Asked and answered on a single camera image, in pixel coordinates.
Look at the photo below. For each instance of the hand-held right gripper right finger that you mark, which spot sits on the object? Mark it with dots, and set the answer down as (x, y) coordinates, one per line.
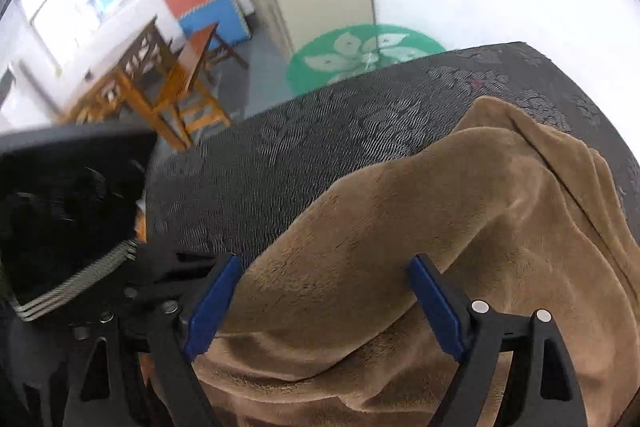
(440, 307)

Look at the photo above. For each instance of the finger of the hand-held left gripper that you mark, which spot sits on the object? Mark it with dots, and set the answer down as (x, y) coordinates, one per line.
(165, 272)

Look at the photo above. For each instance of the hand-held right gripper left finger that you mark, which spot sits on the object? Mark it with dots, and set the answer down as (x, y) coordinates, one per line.
(212, 307)

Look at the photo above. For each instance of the brown fleece garment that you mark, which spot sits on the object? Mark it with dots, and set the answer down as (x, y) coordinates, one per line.
(400, 207)

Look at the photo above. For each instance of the wooden chair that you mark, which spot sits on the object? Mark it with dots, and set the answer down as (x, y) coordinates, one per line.
(95, 102)
(165, 92)

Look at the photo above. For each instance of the black patterned tablecloth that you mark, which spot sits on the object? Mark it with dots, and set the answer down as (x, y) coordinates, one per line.
(300, 132)

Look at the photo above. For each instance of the window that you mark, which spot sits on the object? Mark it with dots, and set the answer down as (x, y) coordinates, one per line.
(75, 2)

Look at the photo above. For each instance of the wooden table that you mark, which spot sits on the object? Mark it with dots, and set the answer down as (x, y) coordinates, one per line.
(202, 44)

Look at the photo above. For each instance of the blue foam mat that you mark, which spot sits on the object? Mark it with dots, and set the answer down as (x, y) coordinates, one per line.
(215, 19)

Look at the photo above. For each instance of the green round flower disc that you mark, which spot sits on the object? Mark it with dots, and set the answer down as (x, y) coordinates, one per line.
(325, 57)

